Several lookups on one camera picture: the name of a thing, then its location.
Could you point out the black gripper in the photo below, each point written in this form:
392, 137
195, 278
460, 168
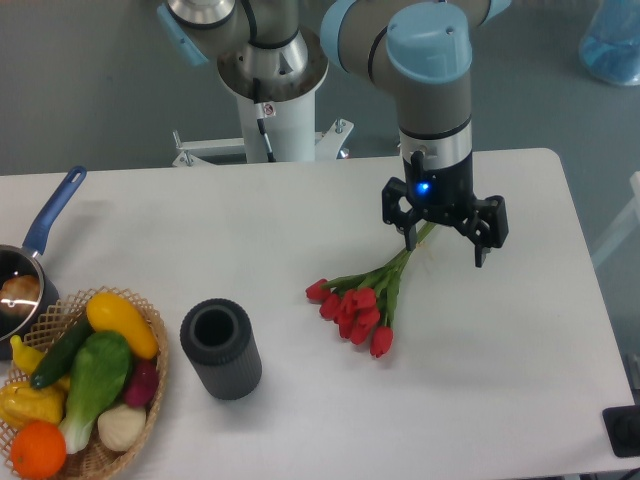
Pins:
445, 196

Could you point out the red tulip bouquet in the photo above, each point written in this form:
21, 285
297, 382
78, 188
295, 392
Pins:
363, 305

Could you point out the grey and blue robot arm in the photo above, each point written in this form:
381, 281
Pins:
418, 52

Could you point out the dark grey ribbed vase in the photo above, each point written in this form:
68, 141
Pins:
217, 337

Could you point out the black device at table edge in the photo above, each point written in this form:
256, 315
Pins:
622, 426

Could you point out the yellow squash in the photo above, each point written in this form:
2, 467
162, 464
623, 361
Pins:
107, 311

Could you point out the green bok choy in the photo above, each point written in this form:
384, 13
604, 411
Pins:
98, 374

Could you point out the green cucumber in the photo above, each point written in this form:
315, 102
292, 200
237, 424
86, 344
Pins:
58, 361

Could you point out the white garlic bulb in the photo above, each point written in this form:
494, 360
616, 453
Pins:
120, 426

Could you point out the brown bread in pan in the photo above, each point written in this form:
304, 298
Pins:
20, 295

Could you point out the yellow banana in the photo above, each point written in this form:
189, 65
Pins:
26, 358

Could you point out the yellow bell pepper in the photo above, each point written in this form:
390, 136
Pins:
22, 405

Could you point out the orange fruit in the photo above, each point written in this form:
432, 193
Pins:
38, 451

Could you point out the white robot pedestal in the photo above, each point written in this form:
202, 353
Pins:
275, 94

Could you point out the white frame at right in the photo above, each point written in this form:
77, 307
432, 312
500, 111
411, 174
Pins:
624, 223

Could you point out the blue handled saucepan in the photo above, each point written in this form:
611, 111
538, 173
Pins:
25, 259

